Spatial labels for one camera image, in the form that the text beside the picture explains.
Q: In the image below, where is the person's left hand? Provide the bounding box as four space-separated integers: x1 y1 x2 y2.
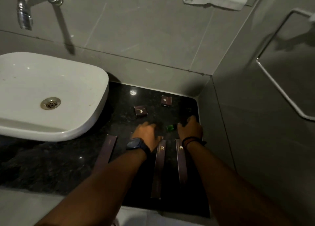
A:
132 121 164 152

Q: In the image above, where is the person's right hand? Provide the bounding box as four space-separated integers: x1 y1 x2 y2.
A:
177 115 204 146

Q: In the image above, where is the person's left forearm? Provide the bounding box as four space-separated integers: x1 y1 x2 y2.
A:
34 148 147 226

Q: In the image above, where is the person's right forearm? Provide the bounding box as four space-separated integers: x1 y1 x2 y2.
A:
185 141 293 226

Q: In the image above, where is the black and red wristband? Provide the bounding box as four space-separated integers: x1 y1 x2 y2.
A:
182 137 207 150

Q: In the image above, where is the dark wrist watch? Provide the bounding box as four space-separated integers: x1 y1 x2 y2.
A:
126 138 151 158

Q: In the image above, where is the long brown amenity box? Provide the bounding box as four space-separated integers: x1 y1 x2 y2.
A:
151 140 167 199
175 139 189 184
95 134 118 169

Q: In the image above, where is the chrome towel bar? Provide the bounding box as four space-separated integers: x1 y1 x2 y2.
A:
256 8 315 122

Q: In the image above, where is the chrome sink drain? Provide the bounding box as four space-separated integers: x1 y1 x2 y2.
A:
40 97 61 110

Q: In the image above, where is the white ceramic sink basin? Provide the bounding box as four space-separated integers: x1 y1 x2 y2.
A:
0 52 109 142

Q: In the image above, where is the chrome wall faucet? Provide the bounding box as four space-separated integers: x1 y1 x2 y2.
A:
17 0 63 31

